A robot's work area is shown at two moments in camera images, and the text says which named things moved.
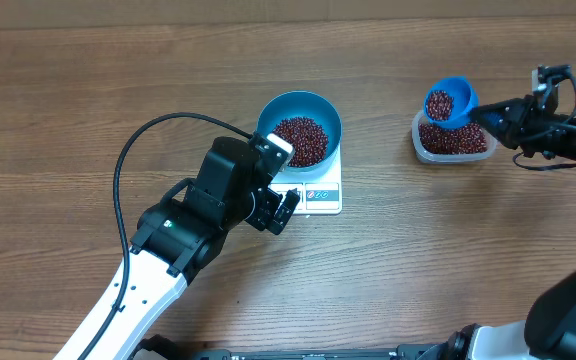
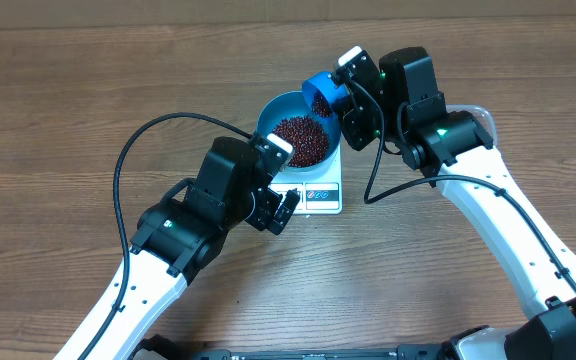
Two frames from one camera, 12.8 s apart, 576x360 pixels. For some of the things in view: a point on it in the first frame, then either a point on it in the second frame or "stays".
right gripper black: (517, 119) → (357, 125)
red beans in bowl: (309, 140) stays
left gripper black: (262, 219) stays
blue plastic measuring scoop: (465, 100) → (320, 93)
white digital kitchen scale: (320, 191) stays
